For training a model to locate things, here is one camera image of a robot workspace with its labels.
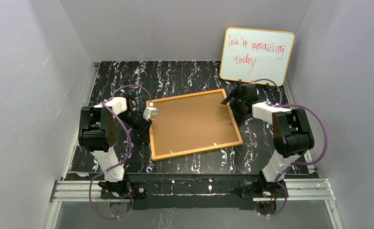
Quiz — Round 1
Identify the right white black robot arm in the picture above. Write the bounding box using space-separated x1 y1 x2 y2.
221 83 314 189

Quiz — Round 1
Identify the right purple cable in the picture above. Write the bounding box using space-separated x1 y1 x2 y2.
250 78 329 218

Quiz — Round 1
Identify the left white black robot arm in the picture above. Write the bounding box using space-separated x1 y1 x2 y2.
78 97 158 182

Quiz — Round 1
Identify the yellow wooden picture frame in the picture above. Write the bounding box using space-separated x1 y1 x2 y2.
145 88 244 162

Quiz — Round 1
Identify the purple cable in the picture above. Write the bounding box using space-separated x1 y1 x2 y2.
250 78 329 218
88 84 153 220

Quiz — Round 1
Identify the brown backing board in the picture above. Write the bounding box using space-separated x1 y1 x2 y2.
150 92 239 157

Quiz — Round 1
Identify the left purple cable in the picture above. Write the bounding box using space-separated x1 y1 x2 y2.
88 84 153 220

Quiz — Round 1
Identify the whiteboard with red writing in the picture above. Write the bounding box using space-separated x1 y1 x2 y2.
219 27 295 86

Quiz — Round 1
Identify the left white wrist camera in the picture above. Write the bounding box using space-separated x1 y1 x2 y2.
143 106 159 120

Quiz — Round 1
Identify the aluminium rail with black bases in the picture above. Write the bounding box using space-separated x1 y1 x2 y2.
51 173 335 210

